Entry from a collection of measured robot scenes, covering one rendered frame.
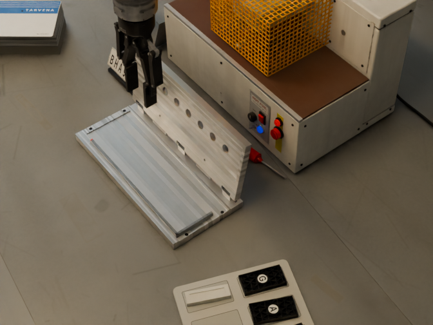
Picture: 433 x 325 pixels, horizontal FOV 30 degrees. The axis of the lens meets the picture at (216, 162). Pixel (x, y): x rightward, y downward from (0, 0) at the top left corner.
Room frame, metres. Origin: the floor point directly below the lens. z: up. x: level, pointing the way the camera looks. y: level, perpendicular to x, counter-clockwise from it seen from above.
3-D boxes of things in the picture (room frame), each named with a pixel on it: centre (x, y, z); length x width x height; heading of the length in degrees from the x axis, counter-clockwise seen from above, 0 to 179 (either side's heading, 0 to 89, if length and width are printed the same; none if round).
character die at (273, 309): (0.90, -0.11, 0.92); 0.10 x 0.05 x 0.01; 100
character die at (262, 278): (0.98, -0.10, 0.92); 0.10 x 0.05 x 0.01; 106
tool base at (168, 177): (1.31, 0.15, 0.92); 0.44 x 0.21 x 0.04; 36
